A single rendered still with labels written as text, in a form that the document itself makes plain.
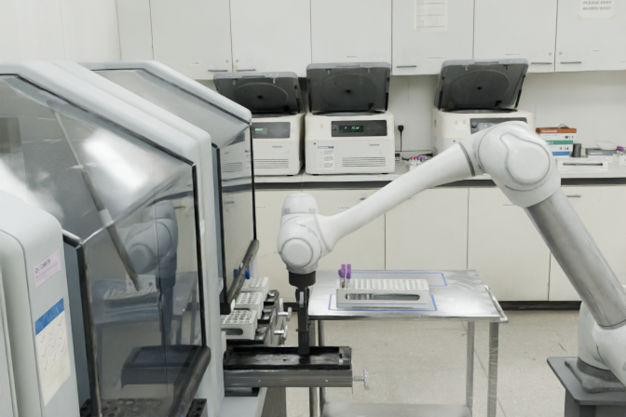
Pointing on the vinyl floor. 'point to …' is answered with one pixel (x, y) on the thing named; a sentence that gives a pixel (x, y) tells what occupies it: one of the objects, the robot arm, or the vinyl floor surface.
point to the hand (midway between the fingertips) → (304, 339)
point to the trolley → (472, 305)
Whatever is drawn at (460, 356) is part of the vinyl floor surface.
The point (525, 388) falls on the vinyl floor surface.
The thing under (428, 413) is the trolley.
